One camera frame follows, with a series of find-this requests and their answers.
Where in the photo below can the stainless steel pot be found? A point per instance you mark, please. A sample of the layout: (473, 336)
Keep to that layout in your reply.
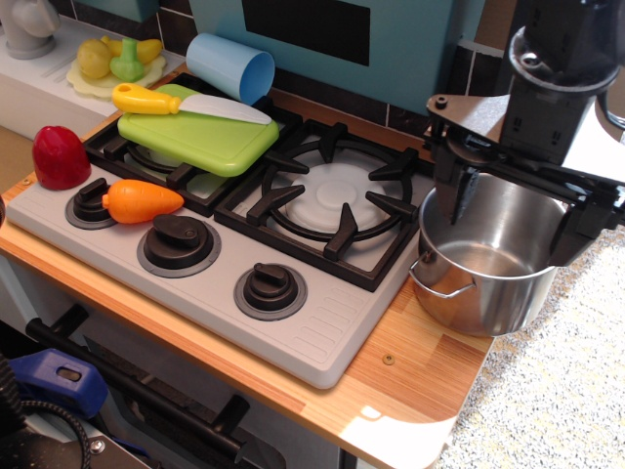
(488, 274)

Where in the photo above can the yellow handled toy knife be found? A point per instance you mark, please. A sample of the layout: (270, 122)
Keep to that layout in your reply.
(133, 98)

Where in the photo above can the yellow toy banana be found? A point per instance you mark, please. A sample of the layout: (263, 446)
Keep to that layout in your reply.
(147, 50)

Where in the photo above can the black burner grate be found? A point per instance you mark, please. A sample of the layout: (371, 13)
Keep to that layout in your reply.
(335, 201)
(201, 190)

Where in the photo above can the black oven door handle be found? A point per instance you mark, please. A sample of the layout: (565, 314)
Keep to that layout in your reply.
(216, 435)

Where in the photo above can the green plastic cutting board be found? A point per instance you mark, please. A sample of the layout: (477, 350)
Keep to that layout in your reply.
(223, 147)

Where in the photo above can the black right burner grate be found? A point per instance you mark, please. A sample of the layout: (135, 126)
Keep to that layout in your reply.
(335, 201)

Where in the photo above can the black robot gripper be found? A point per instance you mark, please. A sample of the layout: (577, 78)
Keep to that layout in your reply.
(556, 148)

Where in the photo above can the light blue plastic cup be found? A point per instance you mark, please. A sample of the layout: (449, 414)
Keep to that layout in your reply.
(240, 71)

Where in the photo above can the green toy broccoli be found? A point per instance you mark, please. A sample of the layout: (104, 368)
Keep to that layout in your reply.
(127, 67)

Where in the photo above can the pale yellow toy plate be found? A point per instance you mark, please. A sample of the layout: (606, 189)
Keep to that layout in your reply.
(102, 88)

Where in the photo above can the teal range hood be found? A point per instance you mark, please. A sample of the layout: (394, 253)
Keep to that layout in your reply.
(395, 52)

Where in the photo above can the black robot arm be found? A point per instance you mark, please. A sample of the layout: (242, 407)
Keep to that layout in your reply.
(570, 50)

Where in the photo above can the black middle stove knob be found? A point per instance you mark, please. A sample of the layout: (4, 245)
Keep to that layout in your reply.
(178, 246)

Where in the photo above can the orange toy carrot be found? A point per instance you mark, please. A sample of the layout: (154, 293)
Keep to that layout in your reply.
(134, 201)

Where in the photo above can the black right stove knob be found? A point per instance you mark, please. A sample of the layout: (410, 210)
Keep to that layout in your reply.
(270, 292)

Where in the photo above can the black left stove knob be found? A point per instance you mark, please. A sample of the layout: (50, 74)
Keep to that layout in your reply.
(85, 209)

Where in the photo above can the grey toy stove top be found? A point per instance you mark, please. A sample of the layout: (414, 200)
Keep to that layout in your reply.
(316, 344)

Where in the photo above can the black stove knob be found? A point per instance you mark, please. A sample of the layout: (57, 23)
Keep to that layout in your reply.
(85, 209)
(178, 246)
(270, 292)

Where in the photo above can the black left burner grate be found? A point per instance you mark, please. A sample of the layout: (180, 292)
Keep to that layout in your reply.
(201, 190)

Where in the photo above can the white toy sink counter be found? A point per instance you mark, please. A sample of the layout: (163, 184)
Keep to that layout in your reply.
(36, 93)

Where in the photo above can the yellow toy potato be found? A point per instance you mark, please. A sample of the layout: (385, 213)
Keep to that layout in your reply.
(93, 58)

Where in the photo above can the grey toy faucet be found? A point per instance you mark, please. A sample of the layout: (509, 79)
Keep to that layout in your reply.
(29, 26)

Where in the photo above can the red toy pepper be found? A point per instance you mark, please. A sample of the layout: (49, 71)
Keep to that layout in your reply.
(59, 158)

